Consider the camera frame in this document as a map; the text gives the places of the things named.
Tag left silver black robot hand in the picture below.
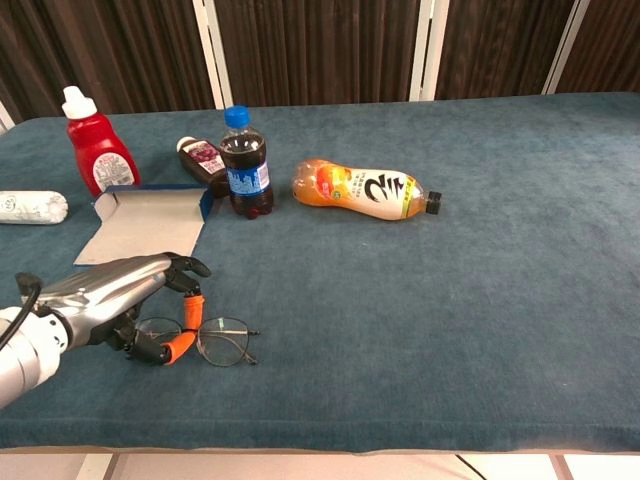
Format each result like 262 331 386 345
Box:
37 252 212 368

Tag blue glasses case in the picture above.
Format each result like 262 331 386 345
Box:
73 183 215 267

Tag eyeglasses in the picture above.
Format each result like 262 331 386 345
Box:
134 316 262 368

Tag white bottle blue cap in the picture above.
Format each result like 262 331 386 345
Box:
0 190 69 226

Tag red ketchup bottle white cap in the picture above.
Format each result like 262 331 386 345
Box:
61 85 143 199

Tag dark juice bottle white cap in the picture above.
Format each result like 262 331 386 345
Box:
176 137 231 200

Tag cola bottle blue cap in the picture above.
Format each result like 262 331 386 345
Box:
219 104 275 220

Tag brown slatted partition panel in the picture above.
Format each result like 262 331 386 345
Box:
557 0 640 95
214 0 421 109
434 0 581 101
0 0 216 124

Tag orange tea bottle black cap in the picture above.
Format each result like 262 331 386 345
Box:
291 158 444 223

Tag blue felt tablecloth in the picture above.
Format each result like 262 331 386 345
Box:
0 92 640 456

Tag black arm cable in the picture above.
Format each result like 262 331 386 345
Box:
0 272 44 351

